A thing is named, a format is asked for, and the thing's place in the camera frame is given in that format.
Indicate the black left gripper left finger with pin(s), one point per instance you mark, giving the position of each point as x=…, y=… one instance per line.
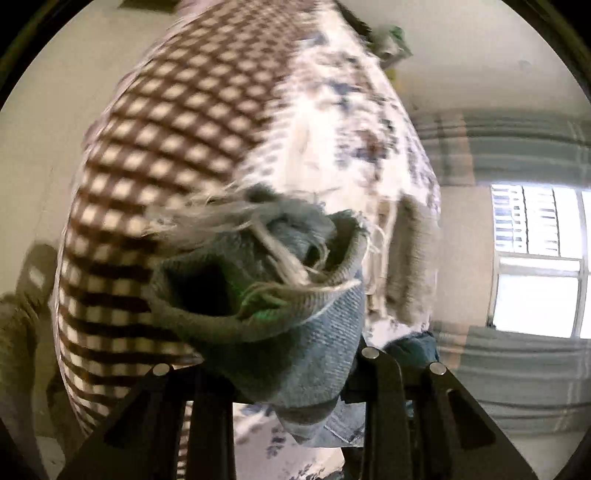
x=140, y=438

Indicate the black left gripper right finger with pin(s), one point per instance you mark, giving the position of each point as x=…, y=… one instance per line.
x=422, y=423

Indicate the blue denim shorts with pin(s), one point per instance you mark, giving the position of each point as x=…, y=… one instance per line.
x=268, y=288

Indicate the dark teal plush blanket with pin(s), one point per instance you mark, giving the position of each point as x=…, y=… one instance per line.
x=414, y=352

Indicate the right green curtain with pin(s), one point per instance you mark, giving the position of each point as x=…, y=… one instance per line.
x=528, y=384

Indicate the green curtain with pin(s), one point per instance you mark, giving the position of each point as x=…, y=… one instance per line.
x=484, y=147
x=528, y=384

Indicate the grey folded towel stack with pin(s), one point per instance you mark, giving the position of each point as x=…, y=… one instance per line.
x=403, y=267

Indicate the window with bars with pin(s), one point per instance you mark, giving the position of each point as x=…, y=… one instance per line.
x=541, y=273

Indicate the left green curtain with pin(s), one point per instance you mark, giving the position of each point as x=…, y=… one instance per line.
x=484, y=147

